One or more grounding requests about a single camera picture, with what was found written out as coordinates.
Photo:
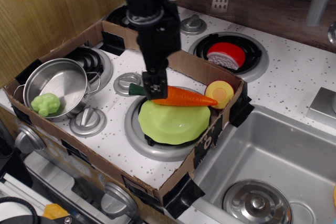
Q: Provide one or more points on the silver stove knob front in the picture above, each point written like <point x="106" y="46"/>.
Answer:
<point x="89" y="122"/>

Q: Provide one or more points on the silver oven knob left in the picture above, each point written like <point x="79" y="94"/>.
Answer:
<point x="28" y="141"/>

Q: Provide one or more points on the silver oven knob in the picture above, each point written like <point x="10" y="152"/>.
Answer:
<point x="116" y="202"/>
<point x="28" y="141"/>

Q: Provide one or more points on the black burner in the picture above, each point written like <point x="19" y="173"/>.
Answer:
<point x="95" y="63"/>
<point x="257" y="59"/>
<point x="118" y="16"/>

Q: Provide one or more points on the steel pot lid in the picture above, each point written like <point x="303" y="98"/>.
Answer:
<point x="254" y="201"/>

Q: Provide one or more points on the orange toy carrot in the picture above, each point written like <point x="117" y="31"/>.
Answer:
<point x="181" y="97"/>

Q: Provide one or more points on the silver stove knob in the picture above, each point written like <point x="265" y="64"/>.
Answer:
<point x="89" y="122"/>
<point x="193" y="25"/>
<point x="129" y="84"/>

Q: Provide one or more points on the back right black burner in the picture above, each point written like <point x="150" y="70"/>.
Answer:
<point x="257" y="59"/>

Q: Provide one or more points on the small steel pot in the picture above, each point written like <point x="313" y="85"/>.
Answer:
<point x="67" y="80"/>

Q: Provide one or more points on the red toy cheese wedge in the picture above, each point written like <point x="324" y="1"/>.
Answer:
<point x="226" y="55"/>

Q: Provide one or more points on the silver faucet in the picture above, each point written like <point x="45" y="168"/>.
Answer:
<point x="314" y="17"/>

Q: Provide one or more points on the silver oven knob right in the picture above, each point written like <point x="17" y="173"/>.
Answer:
<point x="116" y="202"/>

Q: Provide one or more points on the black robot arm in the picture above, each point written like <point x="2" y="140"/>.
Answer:
<point x="144" y="9"/>

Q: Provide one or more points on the yellow red toy fruit half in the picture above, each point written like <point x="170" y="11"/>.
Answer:
<point x="221" y="91"/>

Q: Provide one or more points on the front left black burner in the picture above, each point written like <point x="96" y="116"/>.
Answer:
<point x="95" y="63"/>

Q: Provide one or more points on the steel sink basin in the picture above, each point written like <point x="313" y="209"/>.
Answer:
<point x="297" y="159"/>

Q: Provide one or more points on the silver stove knob middle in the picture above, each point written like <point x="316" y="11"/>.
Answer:
<point x="129" y="84"/>

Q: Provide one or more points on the yellow object bottom left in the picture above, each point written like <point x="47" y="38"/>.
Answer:
<point x="54" y="211"/>

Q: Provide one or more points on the back left black burner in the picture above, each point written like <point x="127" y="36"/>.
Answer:
<point x="118" y="16"/>

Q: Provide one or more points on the silver stove knob back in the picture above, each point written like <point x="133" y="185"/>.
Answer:
<point x="193" y="25"/>

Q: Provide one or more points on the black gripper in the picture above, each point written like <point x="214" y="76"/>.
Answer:
<point x="158" y="37"/>

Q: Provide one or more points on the green toy broccoli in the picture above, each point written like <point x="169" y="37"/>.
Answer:
<point x="45" y="104"/>

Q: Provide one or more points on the brown cardboard fence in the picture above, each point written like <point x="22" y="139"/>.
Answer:
<point x="160" y="188"/>

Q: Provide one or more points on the light green plastic plate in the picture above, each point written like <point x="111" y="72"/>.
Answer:
<point x="173" y="125"/>

